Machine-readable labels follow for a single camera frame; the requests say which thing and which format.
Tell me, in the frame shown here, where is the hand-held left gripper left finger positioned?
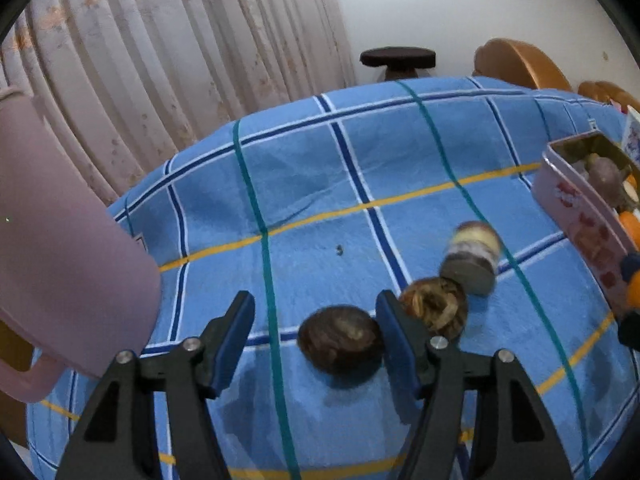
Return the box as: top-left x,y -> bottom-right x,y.
55,290 -> 257,480

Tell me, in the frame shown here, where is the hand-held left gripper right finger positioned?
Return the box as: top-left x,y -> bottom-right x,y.
375,290 -> 573,480

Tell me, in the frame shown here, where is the orange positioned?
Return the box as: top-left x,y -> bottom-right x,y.
625,270 -> 640,316
617,210 -> 640,252

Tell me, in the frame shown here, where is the smooth dark water chestnut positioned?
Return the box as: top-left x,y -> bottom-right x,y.
297,305 -> 386,376

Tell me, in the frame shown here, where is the pink tin box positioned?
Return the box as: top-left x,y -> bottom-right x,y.
531,130 -> 640,318

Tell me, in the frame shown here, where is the white printed cup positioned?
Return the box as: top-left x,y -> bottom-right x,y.
620,107 -> 640,166

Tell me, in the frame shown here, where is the blue plaid cloth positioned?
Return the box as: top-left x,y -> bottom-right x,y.
25,76 -> 640,480

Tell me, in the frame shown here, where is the pink electric kettle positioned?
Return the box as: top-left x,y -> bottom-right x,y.
0,87 -> 163,404

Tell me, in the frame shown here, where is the wooden door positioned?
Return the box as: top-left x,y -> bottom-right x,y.
0,317 -> 36,448

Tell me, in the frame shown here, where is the floral beige curtain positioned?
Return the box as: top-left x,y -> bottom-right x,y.
0,0 -> 358,207

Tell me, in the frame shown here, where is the dark round wooden stool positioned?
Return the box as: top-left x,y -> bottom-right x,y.
360,46 -> 437,82

